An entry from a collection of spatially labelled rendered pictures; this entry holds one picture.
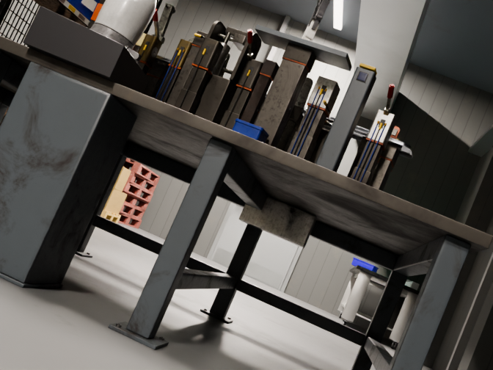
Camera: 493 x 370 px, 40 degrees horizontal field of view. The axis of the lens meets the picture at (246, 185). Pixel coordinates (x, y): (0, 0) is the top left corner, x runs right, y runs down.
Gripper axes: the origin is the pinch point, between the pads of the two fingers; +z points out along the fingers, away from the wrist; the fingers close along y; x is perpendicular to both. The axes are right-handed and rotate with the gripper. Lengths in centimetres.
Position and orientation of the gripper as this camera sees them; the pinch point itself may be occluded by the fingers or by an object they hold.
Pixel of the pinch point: (309, 34)
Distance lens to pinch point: 264.3
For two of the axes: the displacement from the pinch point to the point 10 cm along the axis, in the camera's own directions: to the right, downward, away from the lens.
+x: -9.1, -4.1, -1.1
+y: -1.3, 0.4, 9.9
